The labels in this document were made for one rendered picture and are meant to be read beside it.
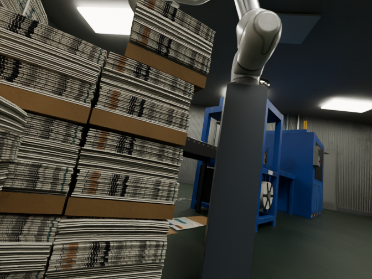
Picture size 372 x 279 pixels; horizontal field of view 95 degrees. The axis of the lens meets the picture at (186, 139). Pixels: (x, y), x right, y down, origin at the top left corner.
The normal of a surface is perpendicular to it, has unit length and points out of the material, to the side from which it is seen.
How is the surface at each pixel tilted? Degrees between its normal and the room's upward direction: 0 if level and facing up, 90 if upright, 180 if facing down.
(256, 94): 90
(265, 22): 96
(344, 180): 90
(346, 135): 90
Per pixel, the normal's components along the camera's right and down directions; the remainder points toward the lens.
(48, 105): 0.43, -0.07
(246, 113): -0.11, -0.19
